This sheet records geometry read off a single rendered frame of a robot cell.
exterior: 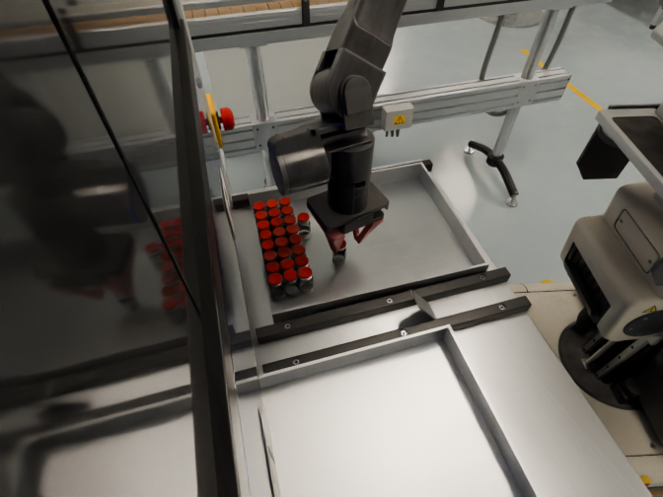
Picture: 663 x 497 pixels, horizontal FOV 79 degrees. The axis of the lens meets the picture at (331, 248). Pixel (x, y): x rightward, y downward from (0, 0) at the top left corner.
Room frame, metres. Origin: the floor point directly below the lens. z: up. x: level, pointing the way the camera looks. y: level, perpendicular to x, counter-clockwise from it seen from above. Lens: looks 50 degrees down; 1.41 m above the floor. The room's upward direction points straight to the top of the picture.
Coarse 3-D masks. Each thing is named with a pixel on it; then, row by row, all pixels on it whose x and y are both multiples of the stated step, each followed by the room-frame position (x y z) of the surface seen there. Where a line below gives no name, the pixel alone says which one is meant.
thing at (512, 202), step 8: (472, 144) 1.85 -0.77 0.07; (480, 144) 1.80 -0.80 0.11; (472, 152) 1.87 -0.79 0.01; (488, 152) 1.72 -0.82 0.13; (488, 160) 1.66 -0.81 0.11; (496, 160) 1.64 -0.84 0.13; (504, 168) 1.59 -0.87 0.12; (504, 176) 1.55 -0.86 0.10; (512, 184) 1.50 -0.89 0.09; (512, 192) 1.47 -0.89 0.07; (512, 200) 1.46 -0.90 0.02
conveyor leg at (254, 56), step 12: (240, 48) 1.31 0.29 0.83; (252, 48) 1.34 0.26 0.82; (252, 60) 1.34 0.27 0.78; (252, 72) 1.34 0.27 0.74; (252, 84) 1.35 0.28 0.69; (264, 84) 1.36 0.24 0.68; (264, 96) 1.35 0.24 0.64; (264, 108) 1.34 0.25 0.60; (264, 120) 1.34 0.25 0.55; (264, 156) 1.34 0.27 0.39; (264, 168) 1.35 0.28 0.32
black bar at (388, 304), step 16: (496, 272) 0.37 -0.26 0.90; (432, 288) 0.34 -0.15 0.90; (448, 288) 0.34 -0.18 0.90; (464, 288) 0.35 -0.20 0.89; (368, 304) 0.31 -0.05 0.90; (384, 304) 0.31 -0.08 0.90; (400, 304) 0.32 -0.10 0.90; (288, 320) 0.29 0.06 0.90; (304, 320) 0.29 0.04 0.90; (320, 320) 0.29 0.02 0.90; (336, 320) 0.29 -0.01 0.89; (272, 336) 0.26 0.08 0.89; (288, 336) 0.27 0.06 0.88
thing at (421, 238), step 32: (256, 192) 0.54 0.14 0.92; (320, 192) 0.57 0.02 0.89; (384, 192) 0.58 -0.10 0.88; (416, 192) 0.58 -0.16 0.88; (256, 224) 0.49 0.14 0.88; (384, 224) 0.49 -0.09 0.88; (416, 224) 0.49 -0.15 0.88; (448, 224) 0.49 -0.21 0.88; (320, 256) 0.42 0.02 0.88; (352, 256) 0.42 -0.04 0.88; (384, 256) 0.42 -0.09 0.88; (416, 256) 0.42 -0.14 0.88; (448, 256) 0.42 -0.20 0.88; (480, 256) 0.39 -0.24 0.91; (320, 288) 0.36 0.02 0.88; (352, 288) 0.36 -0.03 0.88; (384, 288) 0.33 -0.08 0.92; (416, 288) 0.35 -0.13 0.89
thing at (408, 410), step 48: (432, 336) 0.26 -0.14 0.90; (288, 384) 0.20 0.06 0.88; (336, 384) 0.20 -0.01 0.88; (384, 384) 0.20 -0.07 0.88; (432, 384) 0.20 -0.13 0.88; (480, 384) 0.19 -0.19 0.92; (288, 432) 0.14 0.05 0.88; (336, 432) 0.14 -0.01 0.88; (384, 432) 0.14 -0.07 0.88; (432, 432) 0.14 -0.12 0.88; (480, 432) 0.14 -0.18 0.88; (288, 480) 0.09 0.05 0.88; (336, 480) 0.09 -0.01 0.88; (384, 480) 0.09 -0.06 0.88; (432, 480) 0.09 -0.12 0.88; (480, 480) 0.09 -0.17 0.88; (528, 480) 0.08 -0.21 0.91
